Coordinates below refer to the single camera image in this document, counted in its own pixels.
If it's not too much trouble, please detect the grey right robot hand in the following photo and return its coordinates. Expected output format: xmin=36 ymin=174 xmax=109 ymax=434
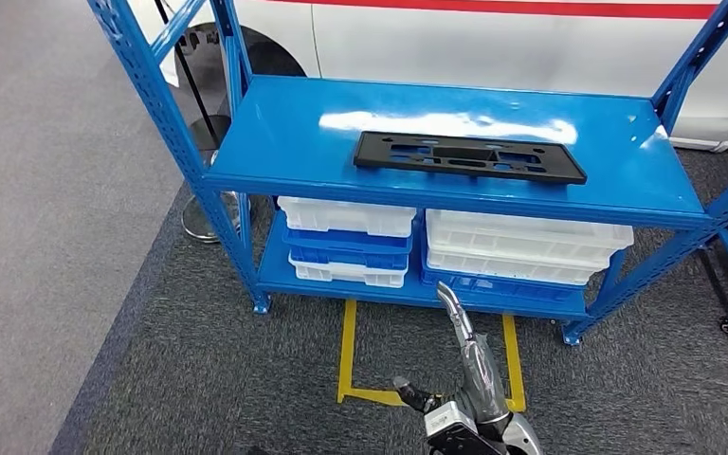
xmin=392 ymin=281 xmax=511 ymax=429

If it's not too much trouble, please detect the black plastic plate part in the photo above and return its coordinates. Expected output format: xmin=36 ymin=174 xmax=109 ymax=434
xmin=353 ymin=130 xmax=589 ymax=186

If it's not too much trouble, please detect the blue metal shelf rack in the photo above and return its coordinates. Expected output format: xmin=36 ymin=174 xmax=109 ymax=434
xmin=86 ymin=0 xmax=728 ymax=347

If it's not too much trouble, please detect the large white plastic bin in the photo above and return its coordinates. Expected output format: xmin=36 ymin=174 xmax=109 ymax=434
xmin=425 ymin=248 xmax=613 ymax=287
xmin=425 ymin=209 xmax=635 ymax=268

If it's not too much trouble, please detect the yellow floor tape square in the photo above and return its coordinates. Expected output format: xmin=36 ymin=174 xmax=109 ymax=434
xmin=337 ymin=299 xmax=527 ymax=414

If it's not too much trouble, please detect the small white plastic bin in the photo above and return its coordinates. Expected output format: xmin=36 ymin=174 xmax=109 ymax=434
xmin=277 ymin=196 xmax=417 ymax=239
xmin=288 ymin=254 xmax=410 ymax=289

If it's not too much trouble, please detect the small blue plastic bin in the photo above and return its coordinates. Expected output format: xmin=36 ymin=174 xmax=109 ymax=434
xmin=281 ymin=213 xmax=414 ymax=272

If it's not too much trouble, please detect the white car with red stripe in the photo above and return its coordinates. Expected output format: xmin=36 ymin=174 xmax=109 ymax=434
xmin=126 ymin=0 xmax=728 ymax=154

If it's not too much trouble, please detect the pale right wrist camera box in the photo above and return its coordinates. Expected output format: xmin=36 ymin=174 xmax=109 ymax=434
xmin=424 ymin=401 xmax=508 ymax=455

